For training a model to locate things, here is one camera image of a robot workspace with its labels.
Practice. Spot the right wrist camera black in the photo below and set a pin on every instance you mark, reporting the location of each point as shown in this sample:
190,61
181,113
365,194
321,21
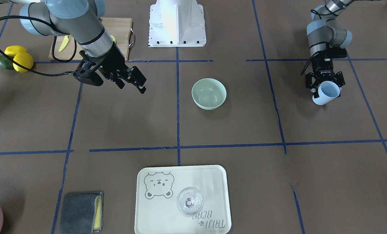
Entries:
86,73

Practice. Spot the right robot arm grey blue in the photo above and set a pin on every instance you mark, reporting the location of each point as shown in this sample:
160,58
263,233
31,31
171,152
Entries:
79,18

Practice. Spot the clear glass on tray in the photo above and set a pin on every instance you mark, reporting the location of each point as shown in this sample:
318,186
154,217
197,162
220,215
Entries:
190,201

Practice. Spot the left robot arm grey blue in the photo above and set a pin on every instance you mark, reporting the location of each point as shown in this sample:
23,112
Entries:
327,41

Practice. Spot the cream bear tray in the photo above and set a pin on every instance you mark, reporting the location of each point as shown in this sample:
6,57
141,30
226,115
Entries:
156,209

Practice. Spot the yellow lemon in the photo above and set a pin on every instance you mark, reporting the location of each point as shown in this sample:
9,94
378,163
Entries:
24,59
13,50

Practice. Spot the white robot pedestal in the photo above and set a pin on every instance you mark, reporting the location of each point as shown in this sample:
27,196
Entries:
176,23

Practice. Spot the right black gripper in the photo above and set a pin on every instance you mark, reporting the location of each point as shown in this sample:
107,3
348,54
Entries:
113,61

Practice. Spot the green avocado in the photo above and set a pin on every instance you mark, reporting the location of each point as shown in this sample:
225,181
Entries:
6,63

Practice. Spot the mint green bowl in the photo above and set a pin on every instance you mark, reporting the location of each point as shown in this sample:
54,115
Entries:
209,94

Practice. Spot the light blue cup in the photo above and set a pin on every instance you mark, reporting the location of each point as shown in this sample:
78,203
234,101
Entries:
327,91

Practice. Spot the grey yellow cloth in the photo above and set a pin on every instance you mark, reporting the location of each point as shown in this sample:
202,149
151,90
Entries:
82,213

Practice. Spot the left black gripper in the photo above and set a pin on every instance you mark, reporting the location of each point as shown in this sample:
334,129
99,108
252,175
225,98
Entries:
323,67

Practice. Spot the wooden cutting board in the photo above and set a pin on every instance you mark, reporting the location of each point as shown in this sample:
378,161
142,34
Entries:
121,28

